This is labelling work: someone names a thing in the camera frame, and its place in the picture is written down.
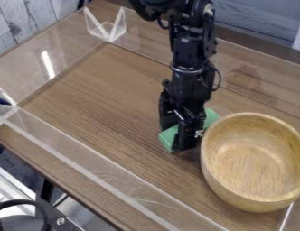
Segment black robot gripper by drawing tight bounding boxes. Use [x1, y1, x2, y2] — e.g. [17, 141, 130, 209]
[158, 62, 218, 151]

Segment green rectangular block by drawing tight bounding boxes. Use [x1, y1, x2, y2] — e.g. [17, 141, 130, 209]
[158, 108, 220, 152]

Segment light wooden bowl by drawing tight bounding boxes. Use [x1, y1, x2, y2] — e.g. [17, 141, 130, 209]
[201, 112, 300, 213]

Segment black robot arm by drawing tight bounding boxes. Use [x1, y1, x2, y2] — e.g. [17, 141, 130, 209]
[130, 0, 221, 152]

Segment black table leg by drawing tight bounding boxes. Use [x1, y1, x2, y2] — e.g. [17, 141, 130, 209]
[41, 180, 55, 202]

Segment blue object at left edge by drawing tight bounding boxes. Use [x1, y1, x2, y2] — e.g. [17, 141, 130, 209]
[0, 98, 11, 105]

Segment clear acrylic corner bracket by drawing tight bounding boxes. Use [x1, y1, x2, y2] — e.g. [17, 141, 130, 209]
[83, 7, 126, 42]

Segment black metal bracket with screw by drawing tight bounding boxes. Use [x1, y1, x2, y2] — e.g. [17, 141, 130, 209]
[46, 206, 85, 231]

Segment black cable loop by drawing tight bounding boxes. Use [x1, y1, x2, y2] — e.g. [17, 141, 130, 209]
[0, 199, 54, 231]

